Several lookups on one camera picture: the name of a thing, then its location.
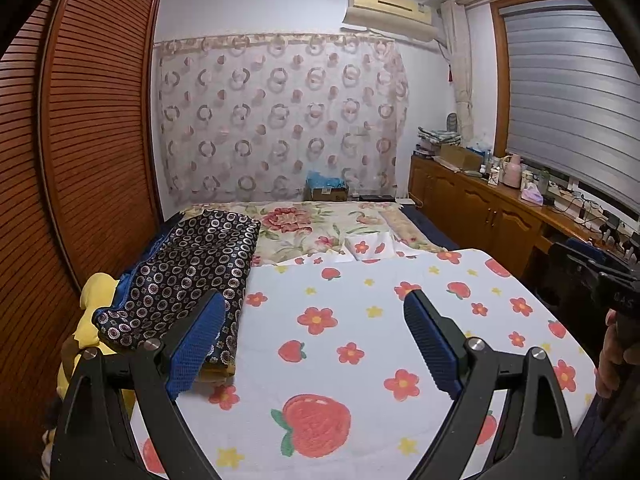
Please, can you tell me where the dark blue bed cover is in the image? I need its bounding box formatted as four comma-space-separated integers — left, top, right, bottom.
400, 205, 461, 251

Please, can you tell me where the circle print sheer curtain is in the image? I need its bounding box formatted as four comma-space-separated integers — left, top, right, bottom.
154, 34, 411, 206

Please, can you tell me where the person's right hand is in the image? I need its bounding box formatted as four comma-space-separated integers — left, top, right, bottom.
595, 309, 640, 401

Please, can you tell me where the stack of folded cloths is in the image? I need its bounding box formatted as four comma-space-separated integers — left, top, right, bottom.
417, 127, 463, 147

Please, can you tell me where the pink tissue pack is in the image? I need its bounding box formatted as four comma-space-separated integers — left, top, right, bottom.
520, 182, 545, 207

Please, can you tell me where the wooden slatted wardrobe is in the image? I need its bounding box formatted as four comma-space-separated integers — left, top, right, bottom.
0, 0, 166, 461

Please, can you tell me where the strawberry print blanket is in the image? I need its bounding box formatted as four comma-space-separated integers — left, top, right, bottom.
127, 245, 596, 480

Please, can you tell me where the wooden sideboard cabinet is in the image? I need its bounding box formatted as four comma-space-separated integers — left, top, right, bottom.
409, 154, 608, 281

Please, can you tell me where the floral bed sheet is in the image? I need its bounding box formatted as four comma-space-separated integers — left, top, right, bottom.
180, 201, 448, 266

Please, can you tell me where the beige tied curtain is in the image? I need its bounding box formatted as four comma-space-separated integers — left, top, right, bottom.
440, 0, 476, 143

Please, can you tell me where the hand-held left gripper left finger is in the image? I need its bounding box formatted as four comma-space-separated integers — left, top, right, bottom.
50, 287, 228, 480

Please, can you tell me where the grey window blind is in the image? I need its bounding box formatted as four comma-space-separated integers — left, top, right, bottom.
500, 0, 640, 206

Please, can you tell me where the beige wall air conditioner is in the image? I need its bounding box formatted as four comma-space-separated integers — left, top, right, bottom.
341, 0, 438, 43

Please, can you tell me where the pink thermos jug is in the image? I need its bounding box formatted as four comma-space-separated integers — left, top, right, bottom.
502, 155, 522, 189

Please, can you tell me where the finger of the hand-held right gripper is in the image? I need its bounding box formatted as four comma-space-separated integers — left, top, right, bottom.
547, 242, 601, 278
567, 240, 626, 263

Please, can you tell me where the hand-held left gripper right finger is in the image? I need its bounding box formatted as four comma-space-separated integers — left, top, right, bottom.
402, 287, 581, 480

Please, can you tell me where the open cardboard box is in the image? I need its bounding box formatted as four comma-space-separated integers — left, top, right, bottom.
440, 144, 485, 172

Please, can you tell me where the cardboard box with blue cloth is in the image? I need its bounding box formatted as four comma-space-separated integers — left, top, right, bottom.
305, 171, 350, 202

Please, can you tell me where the yellow garment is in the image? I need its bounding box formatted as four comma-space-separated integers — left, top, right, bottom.
55, 272, 136, 411

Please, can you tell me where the dark blue patterned shirt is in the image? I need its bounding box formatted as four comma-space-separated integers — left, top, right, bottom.
92, 209, 262, 376

